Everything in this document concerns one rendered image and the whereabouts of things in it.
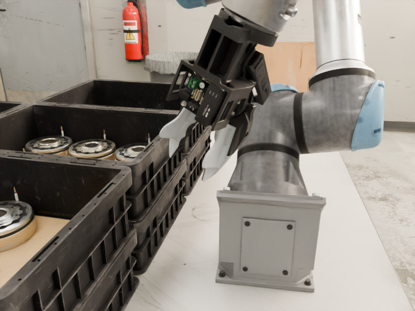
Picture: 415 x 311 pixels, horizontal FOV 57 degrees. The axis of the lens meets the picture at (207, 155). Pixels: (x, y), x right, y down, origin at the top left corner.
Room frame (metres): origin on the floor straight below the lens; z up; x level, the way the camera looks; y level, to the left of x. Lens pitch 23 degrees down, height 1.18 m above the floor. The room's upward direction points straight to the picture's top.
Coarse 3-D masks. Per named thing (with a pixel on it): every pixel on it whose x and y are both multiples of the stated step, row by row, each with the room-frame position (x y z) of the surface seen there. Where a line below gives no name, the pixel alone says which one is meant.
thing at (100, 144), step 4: (84, 144) 0.80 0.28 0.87; (88, 144) 0.81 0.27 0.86; (92, 144) 0.82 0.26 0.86; (96, 144) 0.82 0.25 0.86; (100, 144) 0.80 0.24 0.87; (84, 148) 0.78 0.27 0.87; (88, 148) 0.78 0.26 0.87; (92, 148) 0.78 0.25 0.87; (96, 148) 0.79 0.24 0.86; (100, 148) 0.79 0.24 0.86
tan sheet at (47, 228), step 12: (36, 216) 0.56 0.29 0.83; (36, 228) 0.52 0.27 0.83; (48, 228) 0.52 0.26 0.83; (60, 228) 0.52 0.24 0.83; (36, 240) 0.49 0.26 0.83; (48, 240) 0.49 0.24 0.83; (0, 252) 0.46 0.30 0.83; (12, 252) 0.46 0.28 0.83; (24, 252) 0.46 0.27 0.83; (36, 252) 0.46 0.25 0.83; (0, 264) 0.44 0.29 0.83; (12, 264) 0.44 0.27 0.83; (24, 264) 0.44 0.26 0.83; (0, 276) 0.41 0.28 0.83
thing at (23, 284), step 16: (16, 160) 0.58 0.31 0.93; (32, 160) 0.57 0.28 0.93; (48, 160) 0.57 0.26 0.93; (64, 160) 0.57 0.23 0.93; (128, 176) 0.52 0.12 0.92; (112, 192) 0.47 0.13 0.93; (96, 208) 0.42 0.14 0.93; (80, 224) 0.39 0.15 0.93; (64, 240) 0.35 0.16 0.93; (80, 240) 0.38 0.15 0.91; (48, 256) 0.32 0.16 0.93; (64, 256) 0.35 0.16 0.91; (32, 272) 0.30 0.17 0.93; (48, 272) 0.32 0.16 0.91; (0, 288) 0.28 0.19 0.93; (16, 288) 0.28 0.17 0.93; (32, 288) 0.30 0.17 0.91; (0, 304) 0.26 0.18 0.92; (16, 304) 0.27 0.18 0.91
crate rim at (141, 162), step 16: (16, 112) 0.85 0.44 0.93; (128, 112) 0.85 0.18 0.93; (144, 112) 0.85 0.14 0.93; (160, 112) 0.84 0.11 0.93; (176, 112) 0.84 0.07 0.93; (160, 144) 0.66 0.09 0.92; (80, 160) 0.57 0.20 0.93; (96, 160) 0.57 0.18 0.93; (112, 160) 0.57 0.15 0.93; (144, 160) 0.58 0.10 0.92
